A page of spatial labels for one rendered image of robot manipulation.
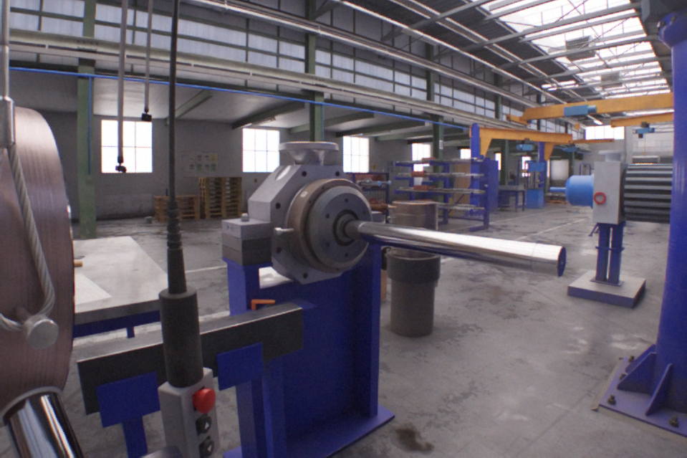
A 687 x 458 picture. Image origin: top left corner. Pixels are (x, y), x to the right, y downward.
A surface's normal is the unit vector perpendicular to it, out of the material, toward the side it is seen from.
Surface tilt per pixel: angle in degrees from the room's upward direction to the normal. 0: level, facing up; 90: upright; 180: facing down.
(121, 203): 90
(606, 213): 90
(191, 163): 90
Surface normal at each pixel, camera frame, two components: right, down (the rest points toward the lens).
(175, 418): -0.29, 0.07
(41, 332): 0.87, 0.10
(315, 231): 0.10, 0.07
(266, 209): -0.76, 0.04
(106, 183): 0.62, 0.05
